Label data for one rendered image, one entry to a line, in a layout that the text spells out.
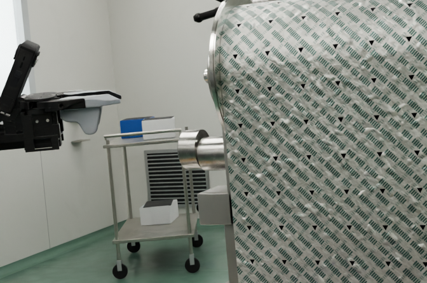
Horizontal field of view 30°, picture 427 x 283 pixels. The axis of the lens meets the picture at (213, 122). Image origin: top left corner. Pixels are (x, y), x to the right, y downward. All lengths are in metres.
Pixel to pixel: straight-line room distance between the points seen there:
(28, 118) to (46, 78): 5.20
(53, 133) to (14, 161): 4.82
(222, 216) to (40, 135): 0.53
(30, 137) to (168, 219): 4.50
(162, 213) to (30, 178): 1.12
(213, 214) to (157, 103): 6.29
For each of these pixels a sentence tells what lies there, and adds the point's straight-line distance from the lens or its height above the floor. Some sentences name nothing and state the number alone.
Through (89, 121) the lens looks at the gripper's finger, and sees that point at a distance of 1.24.
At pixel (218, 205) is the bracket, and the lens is 0.78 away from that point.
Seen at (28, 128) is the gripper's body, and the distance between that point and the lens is 1.25.
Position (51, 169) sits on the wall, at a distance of 6.43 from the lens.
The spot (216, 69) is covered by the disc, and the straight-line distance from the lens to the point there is 0.68.
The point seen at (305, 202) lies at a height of 1.14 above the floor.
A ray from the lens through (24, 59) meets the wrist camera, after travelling 1.24.
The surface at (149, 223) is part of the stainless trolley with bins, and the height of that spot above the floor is 0.27.
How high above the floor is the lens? 1.25
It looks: 3 degrees down
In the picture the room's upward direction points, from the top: 5 degrees counter-clockwise
